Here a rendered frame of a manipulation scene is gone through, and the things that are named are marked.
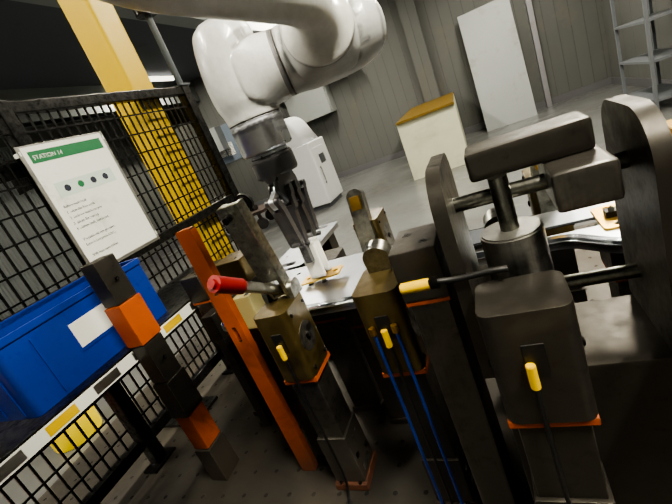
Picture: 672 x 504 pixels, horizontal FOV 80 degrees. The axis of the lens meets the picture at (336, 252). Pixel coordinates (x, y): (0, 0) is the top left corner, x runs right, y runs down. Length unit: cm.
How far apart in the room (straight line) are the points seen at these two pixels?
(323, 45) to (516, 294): 41
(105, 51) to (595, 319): 138
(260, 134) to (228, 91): 8
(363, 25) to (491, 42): 777
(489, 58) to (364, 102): 246
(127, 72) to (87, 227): 55
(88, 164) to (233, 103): 58
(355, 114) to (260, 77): 826
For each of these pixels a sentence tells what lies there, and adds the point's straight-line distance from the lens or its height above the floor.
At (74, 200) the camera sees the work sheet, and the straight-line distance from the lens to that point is 111.
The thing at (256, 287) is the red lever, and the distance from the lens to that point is 56.
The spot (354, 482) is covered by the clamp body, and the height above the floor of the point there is 71.
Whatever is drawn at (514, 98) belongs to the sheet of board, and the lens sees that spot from 824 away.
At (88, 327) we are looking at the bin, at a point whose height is 110.
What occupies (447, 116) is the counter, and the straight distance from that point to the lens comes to 599.
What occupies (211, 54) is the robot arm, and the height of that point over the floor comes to 141.
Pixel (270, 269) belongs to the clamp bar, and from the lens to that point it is 59.
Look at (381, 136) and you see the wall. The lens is 885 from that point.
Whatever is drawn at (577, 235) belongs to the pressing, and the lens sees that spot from 64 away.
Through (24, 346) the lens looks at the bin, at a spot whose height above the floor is 113.
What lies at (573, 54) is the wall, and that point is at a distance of 890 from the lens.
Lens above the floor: 127
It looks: 17 degrees down
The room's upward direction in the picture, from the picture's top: 22 degrees counter-clockwise
